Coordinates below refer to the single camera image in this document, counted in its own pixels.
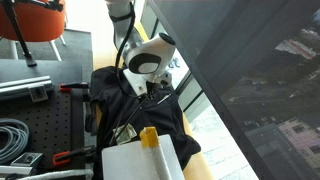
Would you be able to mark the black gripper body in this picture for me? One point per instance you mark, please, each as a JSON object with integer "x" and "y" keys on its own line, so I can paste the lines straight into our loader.
{"x": 151, "y": 88}

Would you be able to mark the black zip jersey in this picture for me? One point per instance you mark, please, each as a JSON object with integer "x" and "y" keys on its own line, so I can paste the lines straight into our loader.
{"x": 160, "y": 116}

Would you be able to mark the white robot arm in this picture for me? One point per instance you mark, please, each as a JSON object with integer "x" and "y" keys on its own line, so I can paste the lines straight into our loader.
{"x": 150, "y": 50}

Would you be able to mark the bubble wrap roll yellow tape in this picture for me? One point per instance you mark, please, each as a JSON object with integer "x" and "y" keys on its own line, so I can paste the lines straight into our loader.
{"x": 150, "y": 136}

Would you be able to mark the folded dollar bill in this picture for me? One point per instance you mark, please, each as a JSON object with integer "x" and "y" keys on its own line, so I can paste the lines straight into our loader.
{"x": 126, "y": 134}

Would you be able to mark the white rectangular board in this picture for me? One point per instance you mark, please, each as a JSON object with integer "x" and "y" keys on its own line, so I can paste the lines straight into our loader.
{"x": 123, "y": 163}

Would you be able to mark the dark mesh window blind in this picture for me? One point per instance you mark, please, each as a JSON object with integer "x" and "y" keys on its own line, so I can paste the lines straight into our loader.
{"x": 250, "y": 50}

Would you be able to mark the black perforated board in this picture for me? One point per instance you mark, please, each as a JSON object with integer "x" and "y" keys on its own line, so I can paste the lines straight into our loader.
{"x": 50, "y": 126}

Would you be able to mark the orange chair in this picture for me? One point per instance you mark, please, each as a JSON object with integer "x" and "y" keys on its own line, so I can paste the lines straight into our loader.
{"x": 20, "y": 36}
{"x": 36, "y": 20}

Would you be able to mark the aluminium extrusion with bracket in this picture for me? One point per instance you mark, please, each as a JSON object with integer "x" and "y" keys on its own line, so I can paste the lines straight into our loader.
{"x": 26, "y": 159}
{"x": 23, "y": 85}

